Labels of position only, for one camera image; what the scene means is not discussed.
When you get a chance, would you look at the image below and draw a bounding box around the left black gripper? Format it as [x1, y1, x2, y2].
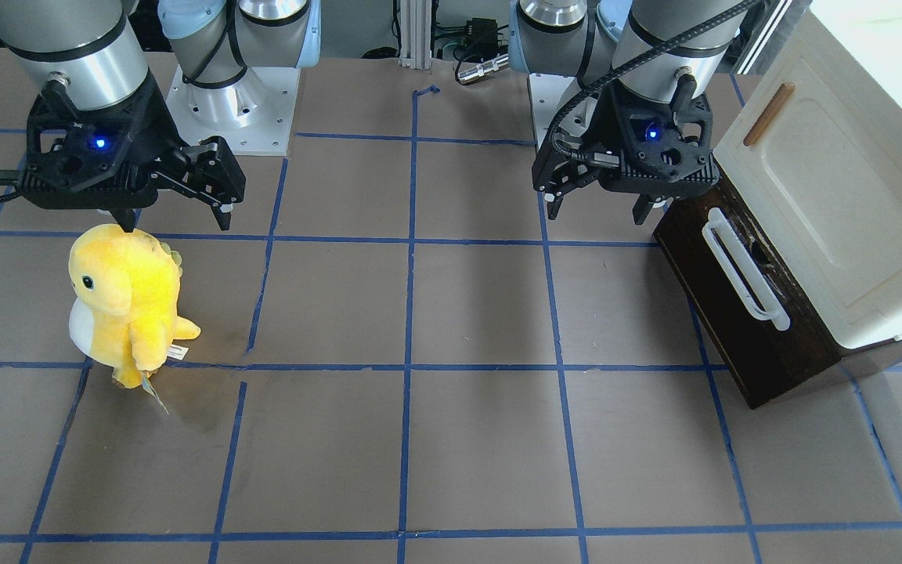
[532, 80, 720, 226]

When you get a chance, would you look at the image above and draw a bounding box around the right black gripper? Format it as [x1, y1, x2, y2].
[17, 74, 247, 234]

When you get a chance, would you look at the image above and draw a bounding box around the white drawer handle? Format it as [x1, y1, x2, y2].
[701, 207, 791, 331]

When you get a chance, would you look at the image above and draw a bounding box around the dark wooden drawer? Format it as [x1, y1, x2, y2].
[652, 172, 902, 410]

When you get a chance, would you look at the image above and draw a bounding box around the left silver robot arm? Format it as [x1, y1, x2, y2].
[508, 1, 751, 224]

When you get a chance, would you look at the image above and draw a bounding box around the yellow plush dinosaur toy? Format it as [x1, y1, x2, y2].
[68, 224, 201, 399]

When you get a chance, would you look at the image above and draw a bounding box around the black power adapter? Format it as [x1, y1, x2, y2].
[461, 17, 499, 61]

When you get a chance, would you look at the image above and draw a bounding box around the cream plastic cabinet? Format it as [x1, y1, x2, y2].
[715, 1, 902, 349]

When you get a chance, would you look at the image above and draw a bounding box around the aluminium frame post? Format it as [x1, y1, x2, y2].
[397, 0, 435, 71]

